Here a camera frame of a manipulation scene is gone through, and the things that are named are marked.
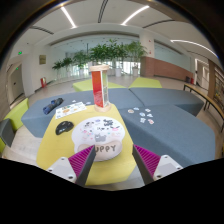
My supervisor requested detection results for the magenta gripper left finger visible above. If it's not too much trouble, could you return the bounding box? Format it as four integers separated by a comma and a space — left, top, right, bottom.
47, 145, 96, 187

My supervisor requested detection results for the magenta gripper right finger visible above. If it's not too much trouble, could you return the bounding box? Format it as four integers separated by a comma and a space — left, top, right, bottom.
132, 145, 182, 185

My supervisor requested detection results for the white round puppy mouse pad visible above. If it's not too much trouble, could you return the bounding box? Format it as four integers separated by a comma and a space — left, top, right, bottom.
72, 116, 125, 162

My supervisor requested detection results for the yellow-green table mat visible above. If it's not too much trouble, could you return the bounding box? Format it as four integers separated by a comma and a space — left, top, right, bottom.
36, 104, 136, 185

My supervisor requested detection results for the grey modular sofa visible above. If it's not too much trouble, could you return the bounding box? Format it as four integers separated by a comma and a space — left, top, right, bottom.
22, 88, 215, 167

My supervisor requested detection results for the white printed sticker sheet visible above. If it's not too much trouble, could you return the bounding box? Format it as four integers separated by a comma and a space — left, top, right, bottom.
55, 102, 86, 119

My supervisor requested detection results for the dark blue folded cloth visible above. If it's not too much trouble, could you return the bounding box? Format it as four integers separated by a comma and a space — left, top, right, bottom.
43, 98, 63, 115

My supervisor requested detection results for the lime green sofa seat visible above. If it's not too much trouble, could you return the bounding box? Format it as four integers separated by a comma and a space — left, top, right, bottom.
5, 99, 29, 131

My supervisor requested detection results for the red orange sand timer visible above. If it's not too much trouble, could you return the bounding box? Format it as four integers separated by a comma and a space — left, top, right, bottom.
90, 64, 110, 112

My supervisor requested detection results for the red fire extinguisher box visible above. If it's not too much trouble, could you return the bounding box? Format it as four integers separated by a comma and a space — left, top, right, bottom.
40, 77, 47, 88

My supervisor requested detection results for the green potted plants row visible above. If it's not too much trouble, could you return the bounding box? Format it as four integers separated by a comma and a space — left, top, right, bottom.
53, 39, 146, 76

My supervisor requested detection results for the wooden bench with black frame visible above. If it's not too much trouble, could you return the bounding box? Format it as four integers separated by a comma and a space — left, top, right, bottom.
183, 83, 224, 132

